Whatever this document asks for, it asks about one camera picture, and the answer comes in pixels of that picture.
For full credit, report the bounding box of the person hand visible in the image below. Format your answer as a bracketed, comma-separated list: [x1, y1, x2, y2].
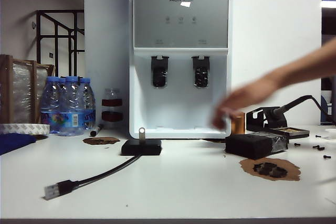
[211, 76, 280, 131]

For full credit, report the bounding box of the black sponge block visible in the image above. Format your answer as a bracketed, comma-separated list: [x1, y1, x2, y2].
[225, 133, 290, 160]

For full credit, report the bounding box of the silver USB flash drive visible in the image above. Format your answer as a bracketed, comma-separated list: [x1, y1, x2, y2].
[138, 126, 146, 146]

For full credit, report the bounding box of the person forearm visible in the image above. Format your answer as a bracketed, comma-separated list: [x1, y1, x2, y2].
[274, 37, 336, 92]

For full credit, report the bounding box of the yellow cleaning sponge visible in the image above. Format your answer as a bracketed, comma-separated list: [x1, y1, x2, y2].
[274, 127, 307, 133]

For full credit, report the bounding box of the black USB hub box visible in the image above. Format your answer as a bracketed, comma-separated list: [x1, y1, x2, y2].
[120, 140, 163, 156]

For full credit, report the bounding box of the copper coloured metal cylinder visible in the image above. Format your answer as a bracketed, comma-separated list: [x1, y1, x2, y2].
[230, 112, 246, 135]

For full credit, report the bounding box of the black dispenser tap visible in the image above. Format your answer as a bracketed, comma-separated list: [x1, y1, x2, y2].
[150, 55, 170, 89]
[191, 55, 211, 89]

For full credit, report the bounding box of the white water dispenser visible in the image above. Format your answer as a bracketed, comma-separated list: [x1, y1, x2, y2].
[128, 0, 232, 140]

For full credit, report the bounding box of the black soldering iron stand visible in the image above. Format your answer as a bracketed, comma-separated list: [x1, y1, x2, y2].
[246, 106, 310, 140]

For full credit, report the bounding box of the brown paper scrap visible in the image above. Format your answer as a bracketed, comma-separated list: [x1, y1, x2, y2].
[239, 157, 302, 182]
[82, 136, 121, 146]

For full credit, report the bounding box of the clear jar with red bands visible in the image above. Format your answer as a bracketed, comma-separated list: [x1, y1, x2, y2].
[101, 87, 124, 130]

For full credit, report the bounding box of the black marker pen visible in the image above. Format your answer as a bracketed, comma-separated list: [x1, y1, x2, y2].
[90, 123, 104, 137]

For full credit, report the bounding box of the clear water bottle blue cap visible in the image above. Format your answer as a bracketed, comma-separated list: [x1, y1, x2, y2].
[59, 77, 67, 96]
[39, 76, 64, 134]
[59, 76, 86, 137]
[79, 77, 97, 130]

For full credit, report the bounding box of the black stair railing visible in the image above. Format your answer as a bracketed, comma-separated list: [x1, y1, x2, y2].
[36, 9, 85, 78]

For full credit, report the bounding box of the white tape roll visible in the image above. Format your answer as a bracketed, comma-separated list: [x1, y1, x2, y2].
[0, 123, 50, 136]

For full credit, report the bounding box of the dark blue cloth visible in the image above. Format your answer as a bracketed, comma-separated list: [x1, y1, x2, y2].
[0, 132, 37, 156]

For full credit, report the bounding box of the black soldering iron handle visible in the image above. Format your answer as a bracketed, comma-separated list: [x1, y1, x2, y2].
[269, 104, 290, 120]

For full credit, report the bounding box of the black soldering iron cable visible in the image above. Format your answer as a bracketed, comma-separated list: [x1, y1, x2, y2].
[285, 94, 336, 124]

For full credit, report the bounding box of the black USB hub cable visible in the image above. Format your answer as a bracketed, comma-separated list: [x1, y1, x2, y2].
[43, 154, 142, 201]

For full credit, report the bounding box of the wooden frame with plastic wrap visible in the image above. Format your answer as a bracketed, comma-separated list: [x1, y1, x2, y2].
[0, 54, 56, 125]

